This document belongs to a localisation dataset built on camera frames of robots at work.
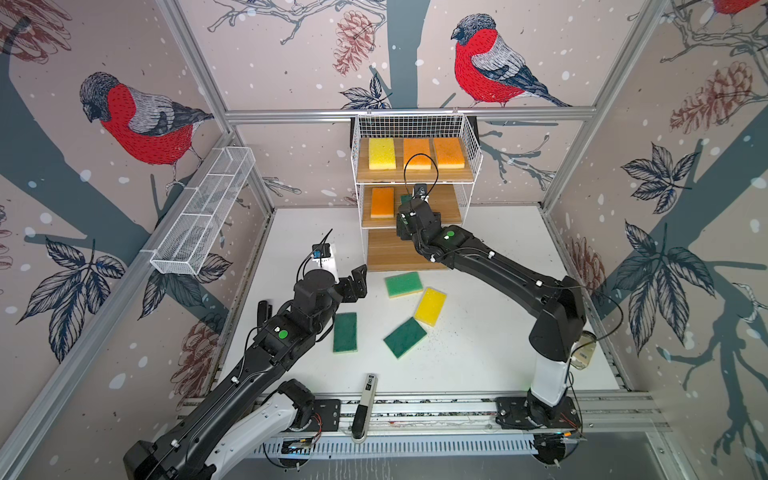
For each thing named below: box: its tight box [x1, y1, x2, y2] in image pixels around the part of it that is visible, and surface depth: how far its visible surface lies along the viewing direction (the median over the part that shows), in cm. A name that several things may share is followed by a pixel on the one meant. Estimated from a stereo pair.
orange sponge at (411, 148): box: [403, 138, 431, 170], surface depth 78 cm
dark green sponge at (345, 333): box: [333, 312, 358, 354], surface depth 87 cm
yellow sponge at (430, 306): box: [414, 287, 447, 327], surface depth 97 cm
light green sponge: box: [384, 272, 424, 299], surface depth 99 cm
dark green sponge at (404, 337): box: [383, 317, 427, 359], surface depth 87 cm
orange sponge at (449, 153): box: [434, 137, 465, 169], surface depth 76 cm
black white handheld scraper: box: [351, 373, 379, 444], surface depth 71 cm
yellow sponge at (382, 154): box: [369, 138, 396, 170], surface depth 76 cm
